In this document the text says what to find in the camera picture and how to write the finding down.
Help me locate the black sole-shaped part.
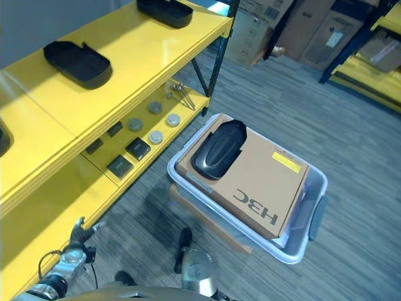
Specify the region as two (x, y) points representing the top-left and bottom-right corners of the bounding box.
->
(136, 0), (194, 29)
(0, 119), (15, 157)
(43, 40), (113, 90)
(190, 119), (248, 182)

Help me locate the yellow shelf with dark posts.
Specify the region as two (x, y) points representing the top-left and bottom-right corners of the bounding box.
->
(318, 0), (401, 114)

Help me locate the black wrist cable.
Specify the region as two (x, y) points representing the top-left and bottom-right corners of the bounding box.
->
(37, 249), (100, 289)

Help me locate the translucent plastic storage box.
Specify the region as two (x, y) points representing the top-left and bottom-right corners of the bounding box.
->
(167, 112), (330, 266)

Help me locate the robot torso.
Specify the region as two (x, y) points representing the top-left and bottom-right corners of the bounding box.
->
(61, 281), (228, 301)

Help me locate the small black square case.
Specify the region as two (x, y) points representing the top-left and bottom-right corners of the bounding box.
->
(106, 122), (123, 137)
(106, 155), (132, 177)
(125, 137), (152, 161)
(85, 140), (104, 154)

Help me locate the pale printed cardboard box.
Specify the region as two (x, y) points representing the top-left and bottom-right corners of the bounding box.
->
(225, 0), (295, 70)

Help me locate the large brown cardboard box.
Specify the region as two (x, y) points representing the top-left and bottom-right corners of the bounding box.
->
(280, 0), (382, 71)

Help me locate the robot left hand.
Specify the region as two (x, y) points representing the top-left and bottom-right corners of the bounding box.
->
(69, 216), (107, 247)

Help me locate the robot left dark foot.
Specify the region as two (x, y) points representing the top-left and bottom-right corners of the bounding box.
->
(114, 270), (137, 287)

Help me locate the robot right silver leg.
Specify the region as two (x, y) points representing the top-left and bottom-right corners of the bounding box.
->
(180, 246), (221, 298)

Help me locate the brown H3C cardboard box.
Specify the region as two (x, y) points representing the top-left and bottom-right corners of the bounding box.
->
(175, 113), (311, 241)

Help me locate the brown cardboard box with label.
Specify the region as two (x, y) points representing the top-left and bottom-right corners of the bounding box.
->
(355, 30), (401, 75)

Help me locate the long metal bolt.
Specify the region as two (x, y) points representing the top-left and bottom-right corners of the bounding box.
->
(165, 92), (194, 110)
(171, 82), (197, 110)

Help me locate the yellow metal shelf unit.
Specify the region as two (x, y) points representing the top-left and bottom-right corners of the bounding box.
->
(0, 0), (242, 301)

